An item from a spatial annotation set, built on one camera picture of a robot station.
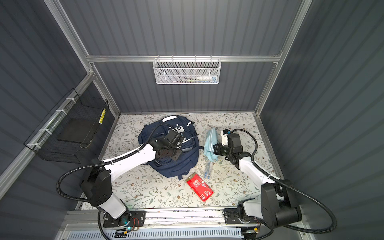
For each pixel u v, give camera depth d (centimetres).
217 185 85
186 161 87
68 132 72
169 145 64
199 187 83
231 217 74
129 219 72
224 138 80
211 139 90
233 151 68
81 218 76
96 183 44
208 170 89
